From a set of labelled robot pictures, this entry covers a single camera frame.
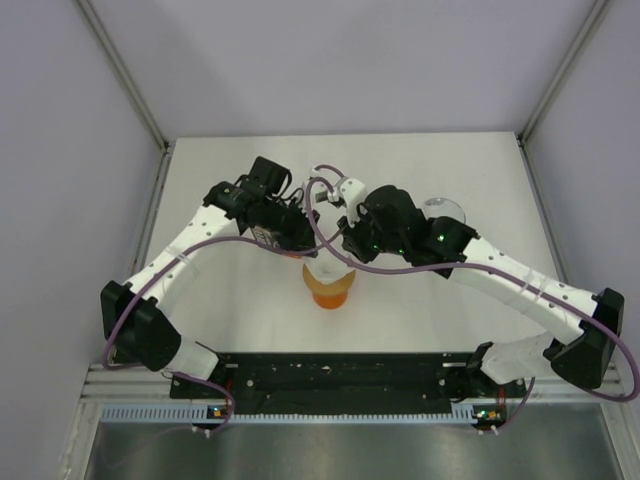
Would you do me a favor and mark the wooden ring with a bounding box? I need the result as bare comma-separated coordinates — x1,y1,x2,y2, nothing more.
301,264,357,297

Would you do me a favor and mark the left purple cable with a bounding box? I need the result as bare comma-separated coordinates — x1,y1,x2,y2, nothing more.
101,178,331,370

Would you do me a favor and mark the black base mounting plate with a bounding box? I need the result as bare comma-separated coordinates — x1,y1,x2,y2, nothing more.
169,352,526,414

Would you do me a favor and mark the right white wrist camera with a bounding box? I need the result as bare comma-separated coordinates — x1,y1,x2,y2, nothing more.
328,177,368,227

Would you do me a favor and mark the orange filter box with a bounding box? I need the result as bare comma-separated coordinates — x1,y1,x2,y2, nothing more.
251,225,280,248

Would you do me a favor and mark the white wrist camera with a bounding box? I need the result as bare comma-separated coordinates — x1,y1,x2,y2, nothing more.
301,164,344,206
328,177,368,227

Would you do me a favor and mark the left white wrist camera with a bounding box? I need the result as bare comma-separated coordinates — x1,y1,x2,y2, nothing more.
301,164,344,206

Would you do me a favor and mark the aluminium front rail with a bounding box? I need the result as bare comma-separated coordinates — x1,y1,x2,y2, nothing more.
81,365,599,403

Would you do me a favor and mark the right aluminium frame post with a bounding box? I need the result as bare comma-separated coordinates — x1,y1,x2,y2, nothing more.
517,0,613,148

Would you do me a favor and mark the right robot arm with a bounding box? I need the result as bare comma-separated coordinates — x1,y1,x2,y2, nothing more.
330,180,625,396

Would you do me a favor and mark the aluminium frame post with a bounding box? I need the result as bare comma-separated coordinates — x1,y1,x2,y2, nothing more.
517,0,613,148
72,0,170,152

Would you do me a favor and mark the grey slotted cable duct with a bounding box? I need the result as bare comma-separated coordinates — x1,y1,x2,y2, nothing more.
100,402,500,427

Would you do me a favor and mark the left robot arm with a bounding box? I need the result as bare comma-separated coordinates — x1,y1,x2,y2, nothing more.
100,157,319,397

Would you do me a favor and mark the orange liquid glass flask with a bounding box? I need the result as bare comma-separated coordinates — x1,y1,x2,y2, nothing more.
312,291,348,310

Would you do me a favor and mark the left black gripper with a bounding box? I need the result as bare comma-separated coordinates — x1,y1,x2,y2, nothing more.
260,197,320,258

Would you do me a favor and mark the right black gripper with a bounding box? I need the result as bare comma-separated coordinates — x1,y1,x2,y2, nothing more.
338,203,407,264

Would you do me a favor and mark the left aluminium frame post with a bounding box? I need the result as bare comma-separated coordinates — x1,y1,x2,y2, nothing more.
72,0,170,152

